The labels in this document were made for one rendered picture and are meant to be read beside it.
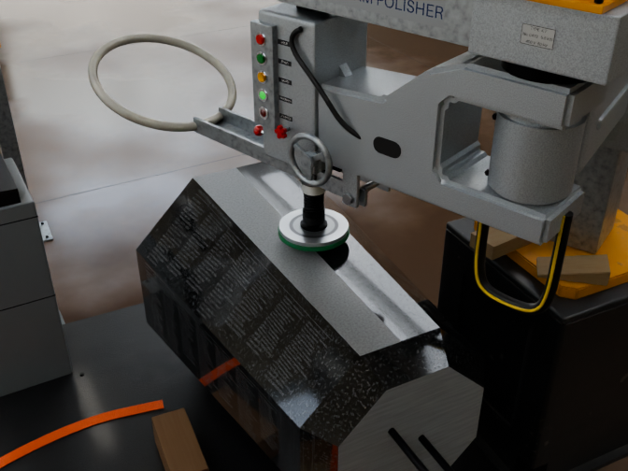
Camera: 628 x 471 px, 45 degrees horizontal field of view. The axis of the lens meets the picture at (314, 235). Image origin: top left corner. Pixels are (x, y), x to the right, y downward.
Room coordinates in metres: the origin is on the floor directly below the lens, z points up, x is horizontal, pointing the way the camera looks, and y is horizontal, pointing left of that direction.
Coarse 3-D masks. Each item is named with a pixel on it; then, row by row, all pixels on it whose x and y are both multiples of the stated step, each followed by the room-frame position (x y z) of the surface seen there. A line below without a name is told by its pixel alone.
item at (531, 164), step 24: (504, 120) 1.52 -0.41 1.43; (504, 144) 1.51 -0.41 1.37; (528, 144) 1.47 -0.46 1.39; (552, 144) 1.46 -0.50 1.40; (576, 144) 1.48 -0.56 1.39; (504, 168) 1.50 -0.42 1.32; (528, 168) 1.46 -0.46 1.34; (552, 168) 1.46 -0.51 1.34; (576, 168) 1.51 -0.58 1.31; (504, 192) 1.49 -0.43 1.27; (528, 192) 1.46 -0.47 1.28; (552, 192) 1.46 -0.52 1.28
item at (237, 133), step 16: (224, 112) 2.30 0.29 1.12; (208, 128) 2.19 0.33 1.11; (224, 128) 2.25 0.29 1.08; (240, 128) 2.25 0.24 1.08; (224, 144) 2.14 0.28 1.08; (240, 144) 2.09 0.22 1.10; (256, 144) 2.05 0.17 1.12; (272, 160) 2.01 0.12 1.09; (320, 176) 1.89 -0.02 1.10; (336, 192) 1.85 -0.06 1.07
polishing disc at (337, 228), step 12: (288, 216) 2.03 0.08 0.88; (300, 216) 2.03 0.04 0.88; (336, 216) 2.03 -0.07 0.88; (288, 228) 1.96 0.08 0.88; (300, 228) 1.96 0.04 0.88; (336, 228) 1.96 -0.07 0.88; (348, 228) 1.96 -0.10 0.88; (288, 240) 1.91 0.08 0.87; (300, 240) 1.89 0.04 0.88; (312, 240) 1.89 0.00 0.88; (324, 240) 1.89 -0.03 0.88; (336, 240) 1.90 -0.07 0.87
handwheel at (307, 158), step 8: (296, 136) 1.80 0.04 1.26; (304, 136) 1.79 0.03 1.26; (312, 136) 1.77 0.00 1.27; (296, 144) 1.81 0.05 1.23; (320, 144) 1.76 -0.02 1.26; (288, 152) 1.82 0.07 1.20; (304, 152) 1.79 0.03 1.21; (312, 152) 1.79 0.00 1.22; (320, 152) 1.81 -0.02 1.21; (328, 152) 1.75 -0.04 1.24; (304, 160) 1.78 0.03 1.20; (312, 160) 1.77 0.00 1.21; (328, 160) 1.74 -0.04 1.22; (296, 168) 1.81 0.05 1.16; (312, 168) 1.78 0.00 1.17; (328, 168) 1.74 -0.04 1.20; (296, 176) 1.81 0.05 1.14; (304, 176) 1.80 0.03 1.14; (312, 176) 1.78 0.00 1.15; (328, 176) 1.74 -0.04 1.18; (312, 184) 1.77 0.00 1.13; (320, 184) 1.75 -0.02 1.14
